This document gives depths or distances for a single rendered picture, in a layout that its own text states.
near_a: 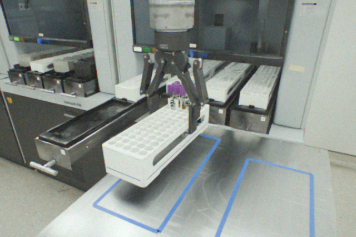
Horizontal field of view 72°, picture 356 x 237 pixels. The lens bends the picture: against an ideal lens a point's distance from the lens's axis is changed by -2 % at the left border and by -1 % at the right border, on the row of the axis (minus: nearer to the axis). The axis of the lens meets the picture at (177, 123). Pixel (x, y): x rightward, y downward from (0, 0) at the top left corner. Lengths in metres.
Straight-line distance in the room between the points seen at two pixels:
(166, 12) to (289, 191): 0.42
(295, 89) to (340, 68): 1.15
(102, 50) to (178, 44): 0.79
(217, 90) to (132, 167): 0.58
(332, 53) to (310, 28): 1.15
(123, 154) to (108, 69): 0.85
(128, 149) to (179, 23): 0.26
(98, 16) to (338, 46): 1.56
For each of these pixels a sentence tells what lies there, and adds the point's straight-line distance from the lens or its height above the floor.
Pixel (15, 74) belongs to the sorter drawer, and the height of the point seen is 0.79.
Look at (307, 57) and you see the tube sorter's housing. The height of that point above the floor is 1.00.
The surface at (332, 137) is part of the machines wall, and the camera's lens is 2.27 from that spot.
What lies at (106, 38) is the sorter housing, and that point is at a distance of 1.24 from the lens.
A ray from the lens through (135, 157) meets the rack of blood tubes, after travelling 0.45.
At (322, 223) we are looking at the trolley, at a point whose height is 0.82.
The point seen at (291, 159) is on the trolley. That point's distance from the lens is 0.66.
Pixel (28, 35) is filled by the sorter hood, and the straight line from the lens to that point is 1.64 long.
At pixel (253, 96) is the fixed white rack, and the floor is 0.86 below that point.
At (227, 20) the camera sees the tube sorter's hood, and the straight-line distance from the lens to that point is 0.95.
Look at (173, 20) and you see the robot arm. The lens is 0.50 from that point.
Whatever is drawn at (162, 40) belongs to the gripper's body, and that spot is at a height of 1.09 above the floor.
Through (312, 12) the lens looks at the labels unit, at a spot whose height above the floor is 1.13.
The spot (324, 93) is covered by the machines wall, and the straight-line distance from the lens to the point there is 2.14.
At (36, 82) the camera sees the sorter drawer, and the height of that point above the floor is 0.77.
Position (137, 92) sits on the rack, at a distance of 0.96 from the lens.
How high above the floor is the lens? 1.16
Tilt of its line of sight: 26 degrees down
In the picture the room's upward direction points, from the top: straight up
